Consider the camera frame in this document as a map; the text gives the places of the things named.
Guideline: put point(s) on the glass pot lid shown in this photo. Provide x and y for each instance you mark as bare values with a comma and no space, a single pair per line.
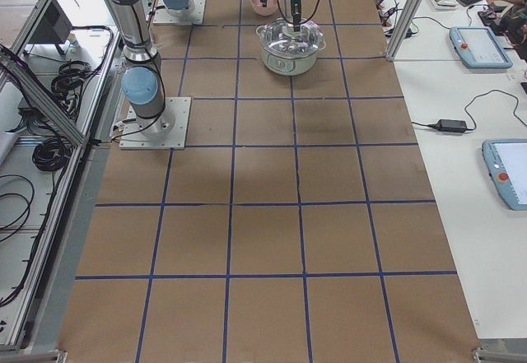
279,38

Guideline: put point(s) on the pale green electric pot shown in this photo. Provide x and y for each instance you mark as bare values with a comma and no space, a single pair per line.
288,66

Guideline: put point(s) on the pink bowl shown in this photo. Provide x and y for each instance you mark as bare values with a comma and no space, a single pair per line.
264,7

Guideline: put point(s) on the black laptop power brick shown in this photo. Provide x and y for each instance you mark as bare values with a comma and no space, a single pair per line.
449,126

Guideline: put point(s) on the blue teach pendant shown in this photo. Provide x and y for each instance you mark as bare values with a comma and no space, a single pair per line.
506,163
478,48

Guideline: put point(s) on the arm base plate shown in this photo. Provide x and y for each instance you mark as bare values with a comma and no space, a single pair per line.
161,16
169,131

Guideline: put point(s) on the aluminium frame post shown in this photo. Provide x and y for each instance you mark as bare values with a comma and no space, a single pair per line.
401,28

